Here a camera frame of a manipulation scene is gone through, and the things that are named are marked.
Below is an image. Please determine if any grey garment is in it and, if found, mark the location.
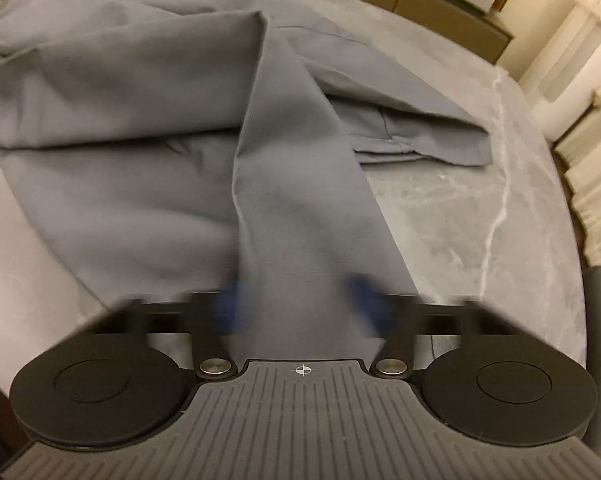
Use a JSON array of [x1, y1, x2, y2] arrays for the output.
[[0, 0, 494, 361]]

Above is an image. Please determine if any cream curtain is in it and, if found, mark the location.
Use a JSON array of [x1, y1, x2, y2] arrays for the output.
[[519, 0, 601, 267]]

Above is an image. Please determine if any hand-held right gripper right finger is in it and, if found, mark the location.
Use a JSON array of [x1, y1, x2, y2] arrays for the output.
[[348, 274, 512, 379]]

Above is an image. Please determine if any white cylindrical appliance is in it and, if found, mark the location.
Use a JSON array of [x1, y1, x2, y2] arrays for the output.
[[531, 35, 601, 142]]

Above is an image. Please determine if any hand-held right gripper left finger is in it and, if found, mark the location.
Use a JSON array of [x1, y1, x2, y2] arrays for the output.
[[93, 282, 252, 379]]

